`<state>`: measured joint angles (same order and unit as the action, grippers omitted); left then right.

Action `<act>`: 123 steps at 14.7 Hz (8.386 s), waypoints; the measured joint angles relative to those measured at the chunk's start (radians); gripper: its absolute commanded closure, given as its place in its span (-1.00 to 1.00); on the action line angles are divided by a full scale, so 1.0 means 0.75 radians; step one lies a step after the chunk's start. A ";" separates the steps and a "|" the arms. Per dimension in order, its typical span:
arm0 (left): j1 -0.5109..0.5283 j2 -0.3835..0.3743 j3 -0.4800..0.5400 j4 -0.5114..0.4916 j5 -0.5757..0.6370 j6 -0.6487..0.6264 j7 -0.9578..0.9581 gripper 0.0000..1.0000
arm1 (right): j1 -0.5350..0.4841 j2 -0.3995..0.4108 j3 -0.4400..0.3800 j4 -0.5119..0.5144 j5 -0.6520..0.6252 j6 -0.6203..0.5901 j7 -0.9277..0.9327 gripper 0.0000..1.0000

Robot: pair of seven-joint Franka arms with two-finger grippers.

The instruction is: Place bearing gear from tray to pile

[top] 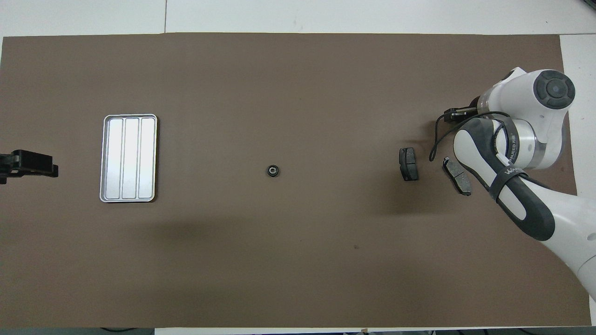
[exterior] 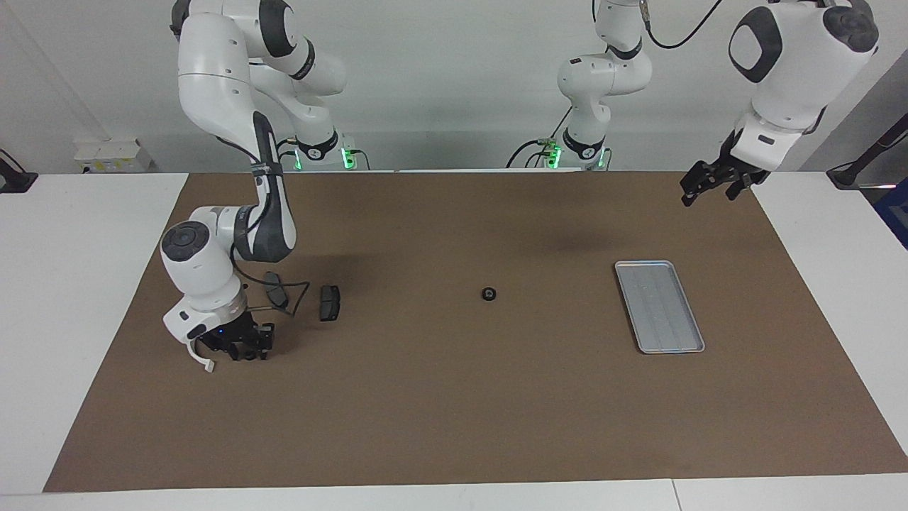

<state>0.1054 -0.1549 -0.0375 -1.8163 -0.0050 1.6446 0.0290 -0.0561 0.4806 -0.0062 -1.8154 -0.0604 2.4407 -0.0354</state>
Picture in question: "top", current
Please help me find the long dark brake pad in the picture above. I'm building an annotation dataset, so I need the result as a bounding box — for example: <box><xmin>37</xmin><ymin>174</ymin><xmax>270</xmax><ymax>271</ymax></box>
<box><xmin>441</xmin><ymin>157</ymin><xmax>473</xmax><ymax>196</ymax></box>

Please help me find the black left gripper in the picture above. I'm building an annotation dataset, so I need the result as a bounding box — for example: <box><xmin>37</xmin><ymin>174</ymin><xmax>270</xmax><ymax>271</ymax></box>
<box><xmin>0</xmin><ymin>150</ymin><xmax>59</xmax><ymax>185</ymax></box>

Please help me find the silver metal tray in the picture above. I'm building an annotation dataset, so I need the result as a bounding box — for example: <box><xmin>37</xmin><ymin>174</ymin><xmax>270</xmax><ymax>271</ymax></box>
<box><xmin>99</xmin><ymin>114</ymin><xmax>158</xmax><ymax>203</ymax></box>

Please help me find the brown table mat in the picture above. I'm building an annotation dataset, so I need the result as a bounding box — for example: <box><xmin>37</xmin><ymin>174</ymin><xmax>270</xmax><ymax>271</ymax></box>
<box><xmin>0</xmin><ymin>33</ymin><xmax>592</xmax><ymax>328</ymax></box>

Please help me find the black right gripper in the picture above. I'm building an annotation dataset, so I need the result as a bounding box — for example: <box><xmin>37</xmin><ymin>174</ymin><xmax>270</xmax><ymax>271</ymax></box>
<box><xmin>443</xmin><ymin>95</ymin><xmax>483</xmax><ymax>123</ymax></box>

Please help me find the short dark brake pad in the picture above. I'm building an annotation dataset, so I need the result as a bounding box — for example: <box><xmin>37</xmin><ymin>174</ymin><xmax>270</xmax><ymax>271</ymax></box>
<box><xmin>399</xmin><ymin>147</ymin><xmax>420</xmax><ymax>182</ymax></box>

